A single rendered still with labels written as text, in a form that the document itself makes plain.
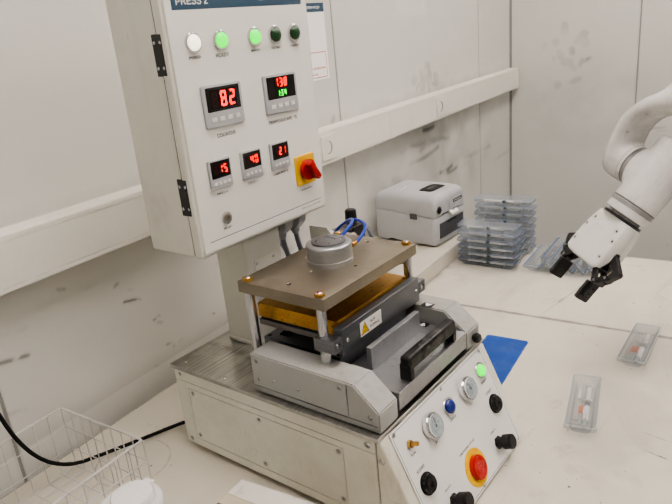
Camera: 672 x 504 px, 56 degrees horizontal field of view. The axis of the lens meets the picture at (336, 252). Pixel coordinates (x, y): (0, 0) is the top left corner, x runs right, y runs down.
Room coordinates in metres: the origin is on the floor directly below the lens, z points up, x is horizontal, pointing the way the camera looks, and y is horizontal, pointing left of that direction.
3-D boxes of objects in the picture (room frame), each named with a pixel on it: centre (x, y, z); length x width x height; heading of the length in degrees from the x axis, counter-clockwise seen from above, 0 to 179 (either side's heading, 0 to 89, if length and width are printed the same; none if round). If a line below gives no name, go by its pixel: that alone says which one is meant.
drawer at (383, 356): (0.98, -0.03, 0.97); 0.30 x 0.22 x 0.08; 51
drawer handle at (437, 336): (0.90, -0.13, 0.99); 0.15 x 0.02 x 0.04; 141
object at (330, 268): (1.05, 0.02, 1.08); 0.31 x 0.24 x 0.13; 141
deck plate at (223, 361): (1.04, 0.04, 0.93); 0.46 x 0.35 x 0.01; 51
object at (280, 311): (1.02, 0.01, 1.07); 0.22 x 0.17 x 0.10; 141
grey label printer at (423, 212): (2.04, -0.30, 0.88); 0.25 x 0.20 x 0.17; 50
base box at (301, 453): (1.02, -0.01, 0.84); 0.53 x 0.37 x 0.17; 51
